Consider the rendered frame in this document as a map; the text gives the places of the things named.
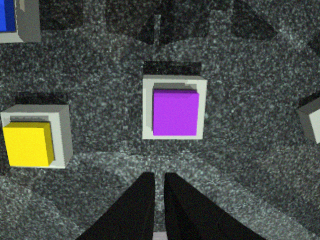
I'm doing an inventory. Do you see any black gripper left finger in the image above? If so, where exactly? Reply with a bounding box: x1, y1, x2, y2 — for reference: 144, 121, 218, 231
75, 172, 156, 240

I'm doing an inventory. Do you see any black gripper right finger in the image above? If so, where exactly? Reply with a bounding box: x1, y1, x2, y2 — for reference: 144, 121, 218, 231
163, 172, 267, 240

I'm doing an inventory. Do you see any yellow button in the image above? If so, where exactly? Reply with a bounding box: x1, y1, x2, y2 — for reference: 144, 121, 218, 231
0, 104, 73, 168

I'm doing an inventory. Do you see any purple button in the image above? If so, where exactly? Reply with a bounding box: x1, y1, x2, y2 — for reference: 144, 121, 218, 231
141, 75, 207, 139

